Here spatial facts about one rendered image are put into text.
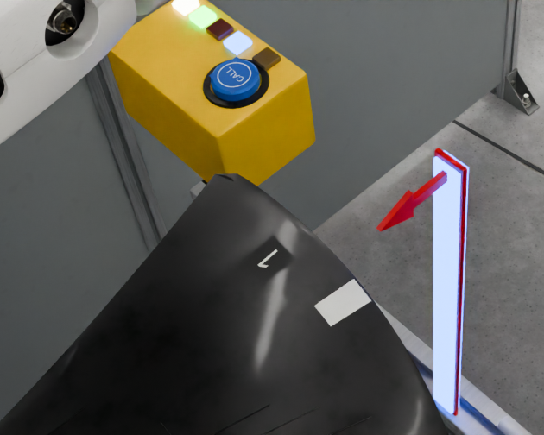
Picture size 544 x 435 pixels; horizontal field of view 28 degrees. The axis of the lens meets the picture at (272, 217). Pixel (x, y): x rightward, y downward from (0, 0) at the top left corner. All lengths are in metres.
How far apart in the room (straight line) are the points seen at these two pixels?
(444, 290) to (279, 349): 0.20
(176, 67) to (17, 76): 0.59
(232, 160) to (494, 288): 1.20
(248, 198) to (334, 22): 1.10
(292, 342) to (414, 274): 1.43
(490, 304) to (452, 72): 0.45
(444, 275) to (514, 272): 1.29
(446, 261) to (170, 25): 0.35
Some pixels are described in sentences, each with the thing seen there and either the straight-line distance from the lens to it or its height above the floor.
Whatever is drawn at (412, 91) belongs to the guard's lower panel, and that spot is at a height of 0.23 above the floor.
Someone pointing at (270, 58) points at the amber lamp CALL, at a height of 1.08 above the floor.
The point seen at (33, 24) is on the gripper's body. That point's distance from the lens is 0.34.
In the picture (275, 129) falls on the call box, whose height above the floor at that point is 1.04.
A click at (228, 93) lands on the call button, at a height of 1.08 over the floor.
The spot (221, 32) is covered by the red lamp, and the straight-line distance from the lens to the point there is 0.94.
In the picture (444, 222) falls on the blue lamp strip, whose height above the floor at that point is 1.13.
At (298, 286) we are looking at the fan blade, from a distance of 0.65.
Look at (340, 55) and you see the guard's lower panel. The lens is 1.81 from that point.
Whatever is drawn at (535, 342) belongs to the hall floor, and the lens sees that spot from 1.99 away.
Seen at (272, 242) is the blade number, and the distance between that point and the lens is 0.66.
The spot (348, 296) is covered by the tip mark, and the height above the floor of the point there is 1.16.
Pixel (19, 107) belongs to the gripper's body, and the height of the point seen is 1.48.
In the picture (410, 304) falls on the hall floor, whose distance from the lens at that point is 2.02.
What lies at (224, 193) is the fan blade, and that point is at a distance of 0.67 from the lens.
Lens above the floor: 1.71
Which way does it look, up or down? 53 degrees down
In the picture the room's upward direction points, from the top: 11 degrees counter-clockwise
